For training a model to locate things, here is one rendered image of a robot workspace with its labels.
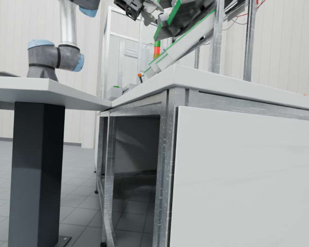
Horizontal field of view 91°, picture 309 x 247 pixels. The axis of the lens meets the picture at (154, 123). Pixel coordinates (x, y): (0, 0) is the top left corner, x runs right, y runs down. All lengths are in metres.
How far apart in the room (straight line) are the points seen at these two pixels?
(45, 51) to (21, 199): 0.76
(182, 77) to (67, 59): 0.88
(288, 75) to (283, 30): 1.07
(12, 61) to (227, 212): 5.85
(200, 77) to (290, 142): 0.29
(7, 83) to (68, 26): 0.70
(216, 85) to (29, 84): 0.41
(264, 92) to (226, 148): 0.14
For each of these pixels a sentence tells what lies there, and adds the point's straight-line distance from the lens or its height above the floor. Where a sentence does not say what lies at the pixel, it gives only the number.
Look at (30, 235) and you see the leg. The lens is 1.13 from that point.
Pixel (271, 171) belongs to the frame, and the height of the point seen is 0.68.
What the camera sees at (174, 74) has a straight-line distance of 0.23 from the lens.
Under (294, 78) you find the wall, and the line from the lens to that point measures 5.00.
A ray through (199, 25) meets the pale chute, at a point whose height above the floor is 1.13.
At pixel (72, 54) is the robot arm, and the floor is 1.13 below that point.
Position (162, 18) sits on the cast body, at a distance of 0.84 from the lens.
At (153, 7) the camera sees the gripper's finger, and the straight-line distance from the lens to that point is 0.81.
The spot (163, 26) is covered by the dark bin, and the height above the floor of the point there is 1.19.
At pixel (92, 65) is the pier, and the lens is 4.31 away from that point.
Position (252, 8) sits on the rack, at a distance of 0.84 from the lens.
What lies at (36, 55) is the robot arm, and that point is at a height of 1.07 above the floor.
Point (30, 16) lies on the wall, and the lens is 5.97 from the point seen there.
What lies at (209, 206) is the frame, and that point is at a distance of 0.31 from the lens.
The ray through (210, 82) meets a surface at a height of 0.84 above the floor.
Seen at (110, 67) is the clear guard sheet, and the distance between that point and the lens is 2.40.
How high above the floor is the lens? 0.77
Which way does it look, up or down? 1 degrees down
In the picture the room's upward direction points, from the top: 4 degrees clockwise
